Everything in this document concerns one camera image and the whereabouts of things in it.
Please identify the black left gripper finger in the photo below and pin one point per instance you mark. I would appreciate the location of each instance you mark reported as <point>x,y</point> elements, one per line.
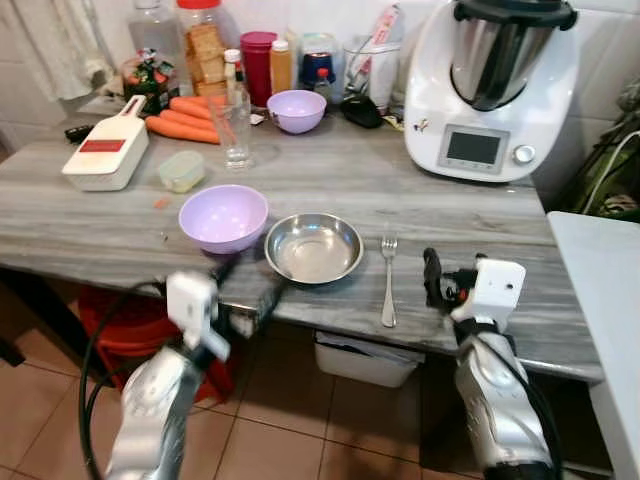
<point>226,274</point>
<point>272,302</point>

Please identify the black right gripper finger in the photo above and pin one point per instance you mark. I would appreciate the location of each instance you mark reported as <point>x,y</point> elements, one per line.
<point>433,278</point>

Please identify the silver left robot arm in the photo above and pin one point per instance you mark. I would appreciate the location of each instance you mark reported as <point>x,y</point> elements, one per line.
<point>160,410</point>

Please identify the silver metal fork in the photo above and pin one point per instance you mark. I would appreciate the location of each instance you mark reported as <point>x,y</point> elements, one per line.
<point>388,285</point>

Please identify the large purple plastic bowl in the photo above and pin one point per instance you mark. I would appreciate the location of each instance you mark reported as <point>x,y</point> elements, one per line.
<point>223,217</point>

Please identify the shallow stainless steel bowl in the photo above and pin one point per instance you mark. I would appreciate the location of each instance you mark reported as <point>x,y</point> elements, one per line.
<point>313,248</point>

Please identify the white storage box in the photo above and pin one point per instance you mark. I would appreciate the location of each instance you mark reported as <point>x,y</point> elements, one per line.
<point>365,358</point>

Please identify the small pale green container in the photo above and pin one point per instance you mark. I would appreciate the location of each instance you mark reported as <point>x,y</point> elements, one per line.
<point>182,172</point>

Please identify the red plastic stool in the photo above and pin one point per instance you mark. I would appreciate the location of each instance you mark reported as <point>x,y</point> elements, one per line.
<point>120,325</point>

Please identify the clear drinking glass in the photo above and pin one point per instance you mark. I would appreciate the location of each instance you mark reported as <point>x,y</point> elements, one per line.
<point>233,135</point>

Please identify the white side cabinet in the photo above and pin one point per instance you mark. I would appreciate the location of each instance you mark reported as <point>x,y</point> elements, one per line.
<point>605,320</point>

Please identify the orange carrot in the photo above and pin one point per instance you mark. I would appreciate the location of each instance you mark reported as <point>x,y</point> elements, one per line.
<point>180,130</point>
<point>185,117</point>
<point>190,104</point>

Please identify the white kitchen food processor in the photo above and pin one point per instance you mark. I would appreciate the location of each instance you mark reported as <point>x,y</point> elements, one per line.
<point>490,120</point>

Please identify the white slicer with red blade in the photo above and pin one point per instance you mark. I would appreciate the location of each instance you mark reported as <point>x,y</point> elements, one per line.
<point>105,155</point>

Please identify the small purple plastic bowl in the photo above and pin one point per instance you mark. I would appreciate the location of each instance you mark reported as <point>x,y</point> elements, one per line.
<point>296,110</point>

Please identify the black curved pot holder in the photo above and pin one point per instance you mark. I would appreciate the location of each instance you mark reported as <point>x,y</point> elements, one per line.
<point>361,110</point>

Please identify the green and black bag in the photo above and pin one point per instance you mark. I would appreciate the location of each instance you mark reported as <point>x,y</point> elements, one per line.
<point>610,170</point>

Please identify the small white-capped seasoning bottle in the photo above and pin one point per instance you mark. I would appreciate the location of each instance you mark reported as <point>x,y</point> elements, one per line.
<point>233,72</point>

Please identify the small black remote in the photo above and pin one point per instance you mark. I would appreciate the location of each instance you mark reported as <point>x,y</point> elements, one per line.
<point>79,132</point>

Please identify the dark red canister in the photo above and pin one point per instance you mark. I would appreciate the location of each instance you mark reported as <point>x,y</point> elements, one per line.
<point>257,68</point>

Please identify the green and red food bag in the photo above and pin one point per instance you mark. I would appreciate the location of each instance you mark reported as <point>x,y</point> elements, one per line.
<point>150,80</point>

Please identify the clear plastic pitcher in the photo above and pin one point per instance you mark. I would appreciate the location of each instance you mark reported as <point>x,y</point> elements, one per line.
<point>372,75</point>

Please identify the orange bottle with white cap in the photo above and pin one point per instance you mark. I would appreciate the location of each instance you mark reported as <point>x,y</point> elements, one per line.
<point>281,68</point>

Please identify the red-lidded jar of crackers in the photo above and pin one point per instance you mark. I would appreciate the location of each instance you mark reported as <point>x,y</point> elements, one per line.
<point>204,50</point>

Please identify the white packet with red print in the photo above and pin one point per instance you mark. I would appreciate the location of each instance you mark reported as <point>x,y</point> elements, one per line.
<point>386,40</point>

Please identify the clear plastic bottle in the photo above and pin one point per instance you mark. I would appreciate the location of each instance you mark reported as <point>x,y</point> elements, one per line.
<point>155,35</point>

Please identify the white hanging towel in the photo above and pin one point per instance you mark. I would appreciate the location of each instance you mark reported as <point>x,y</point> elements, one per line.
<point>60,45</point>

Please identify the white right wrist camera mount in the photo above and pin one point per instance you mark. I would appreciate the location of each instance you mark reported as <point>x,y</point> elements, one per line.
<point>495,285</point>

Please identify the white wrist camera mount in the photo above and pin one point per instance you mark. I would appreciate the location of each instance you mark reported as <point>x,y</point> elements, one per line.
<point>192,300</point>
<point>495,285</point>

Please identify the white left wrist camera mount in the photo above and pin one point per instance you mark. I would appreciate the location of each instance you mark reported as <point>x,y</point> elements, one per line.
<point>192,300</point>

